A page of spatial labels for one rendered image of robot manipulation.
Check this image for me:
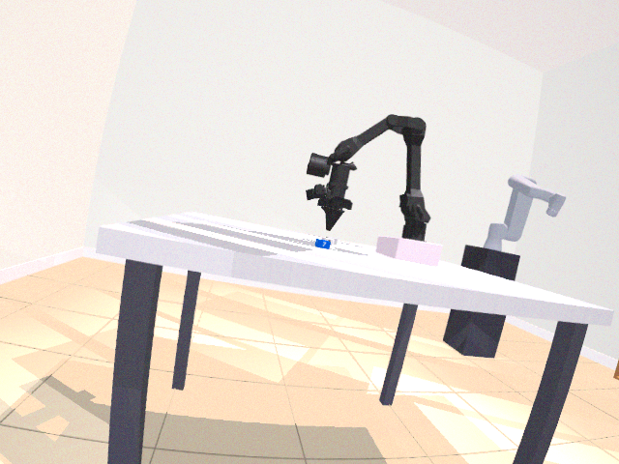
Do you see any small blue block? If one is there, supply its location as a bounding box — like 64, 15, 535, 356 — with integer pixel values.
315, 239, 331, 249

